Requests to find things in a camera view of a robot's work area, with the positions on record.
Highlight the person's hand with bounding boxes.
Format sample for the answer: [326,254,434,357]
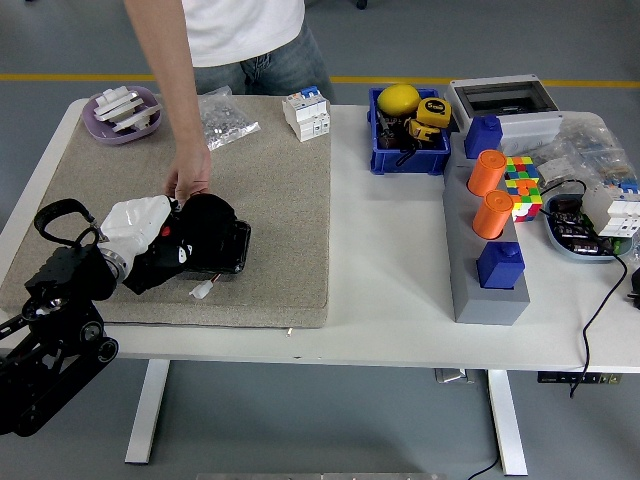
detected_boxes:
[164,143,214,206]

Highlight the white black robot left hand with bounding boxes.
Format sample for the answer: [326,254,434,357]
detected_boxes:
[98,193,197,267]

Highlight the black rag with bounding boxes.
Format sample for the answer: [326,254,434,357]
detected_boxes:
[122,193,242,296]

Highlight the black table control panel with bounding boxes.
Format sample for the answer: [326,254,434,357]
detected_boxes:
[537,371,625,386]

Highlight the clear bag of screws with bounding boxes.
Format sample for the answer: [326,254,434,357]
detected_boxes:
[197,85,262,153]

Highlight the white plastic clip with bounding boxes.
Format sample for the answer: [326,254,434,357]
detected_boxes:
[93,87,140,111]
[92,97,146,123]
[111,103,164,134]

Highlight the grey-brown mat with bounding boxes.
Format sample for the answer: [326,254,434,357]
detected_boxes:
[0,93,333,330]

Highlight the purple bowl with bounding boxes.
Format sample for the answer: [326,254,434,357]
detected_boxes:
[80,85,164,147]

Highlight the person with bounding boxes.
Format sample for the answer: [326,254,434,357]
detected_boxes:
[123,0,337,206]

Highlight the white table leg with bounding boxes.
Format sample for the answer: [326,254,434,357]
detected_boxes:
[123,358,172,464]
[487,369,529,477]

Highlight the dark tool in bin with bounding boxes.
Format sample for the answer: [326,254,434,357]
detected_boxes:
[375,109,407,151]

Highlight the blue plastic bin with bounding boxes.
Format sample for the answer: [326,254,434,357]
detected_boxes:
[367,87,452,177]

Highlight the yellow black tool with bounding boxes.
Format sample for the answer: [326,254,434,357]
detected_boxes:
[403,117,442,145]

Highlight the yellow tape measure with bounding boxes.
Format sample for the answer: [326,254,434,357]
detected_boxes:
[415,97,453,132]

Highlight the blue block with knob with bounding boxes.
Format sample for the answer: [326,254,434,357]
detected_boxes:
[463,113,505,161]
[476,241,527,291]

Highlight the orange cylinder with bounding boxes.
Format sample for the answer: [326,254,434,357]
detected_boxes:
[471,189,516,241]
[466,149,509,198]

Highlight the grey block holder base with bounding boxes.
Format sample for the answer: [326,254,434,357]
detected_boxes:
[441,132,532,327]

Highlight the multicolour puzzle cube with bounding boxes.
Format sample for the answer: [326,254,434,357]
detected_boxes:
[503,156,545,224]

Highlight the grey distribution box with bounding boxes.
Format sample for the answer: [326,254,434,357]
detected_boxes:
[443,74,566,154]

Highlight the light blue bowl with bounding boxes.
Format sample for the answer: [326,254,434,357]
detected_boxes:
[541,193,636,264]

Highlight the dark capacitors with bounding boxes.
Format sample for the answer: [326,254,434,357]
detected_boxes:
[549,197,617,258]

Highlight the clear bags of parts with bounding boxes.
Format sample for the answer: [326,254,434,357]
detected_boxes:
[502,114,640,201]

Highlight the white circuit breaker stack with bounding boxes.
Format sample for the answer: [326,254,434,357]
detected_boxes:
[581,180,640,239]

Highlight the white connector with wires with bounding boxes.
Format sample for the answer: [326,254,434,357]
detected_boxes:
[188,272,225,300]

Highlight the white circuit breaker blue switch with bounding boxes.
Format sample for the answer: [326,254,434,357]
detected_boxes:
[281,85,332,144]

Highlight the metal bracket under table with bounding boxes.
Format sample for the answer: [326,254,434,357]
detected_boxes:
[433,368,478,386]

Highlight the black floor cable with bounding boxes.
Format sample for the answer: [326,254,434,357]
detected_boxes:
[467,455,504,480]

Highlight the black power cable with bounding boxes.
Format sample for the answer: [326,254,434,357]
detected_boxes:
[540,179,630,400]

